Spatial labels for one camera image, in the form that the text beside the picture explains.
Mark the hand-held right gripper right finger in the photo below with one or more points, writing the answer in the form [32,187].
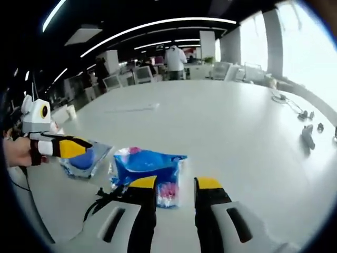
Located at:
[210,218]

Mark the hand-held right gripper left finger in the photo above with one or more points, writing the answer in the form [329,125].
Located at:
[143,218]

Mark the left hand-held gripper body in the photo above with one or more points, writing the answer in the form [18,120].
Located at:
[37,116]

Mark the clear blue plastic packet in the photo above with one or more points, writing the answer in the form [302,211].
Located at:
[84,163]

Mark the printed white paper cup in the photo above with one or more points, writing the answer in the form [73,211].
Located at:
[71,112]

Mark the floral blue tissue packet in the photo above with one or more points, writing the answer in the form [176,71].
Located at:
[147,166]

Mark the person's left hand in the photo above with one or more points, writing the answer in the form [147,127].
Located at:
[15,153]

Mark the white office chair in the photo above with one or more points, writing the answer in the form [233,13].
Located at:
[222,70]
[111,82]
[252,72]
[143,75]

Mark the white table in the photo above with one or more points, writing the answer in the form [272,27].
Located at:
[210,131]

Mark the grey and black gadget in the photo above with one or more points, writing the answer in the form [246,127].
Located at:
[308,135]

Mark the small black gadget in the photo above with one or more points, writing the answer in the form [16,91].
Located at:
[304,115]
[320,127]

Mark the beige bag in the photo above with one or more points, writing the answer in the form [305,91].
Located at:
[271,83]

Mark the green potted plant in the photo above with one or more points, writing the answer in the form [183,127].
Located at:
[209,60]

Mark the long ceiling light strip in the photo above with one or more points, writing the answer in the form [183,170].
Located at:
[184,19]

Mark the narrow bright window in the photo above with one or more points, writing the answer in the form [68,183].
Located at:
[252,44]

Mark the large bright window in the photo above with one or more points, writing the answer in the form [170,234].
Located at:
[310,52]

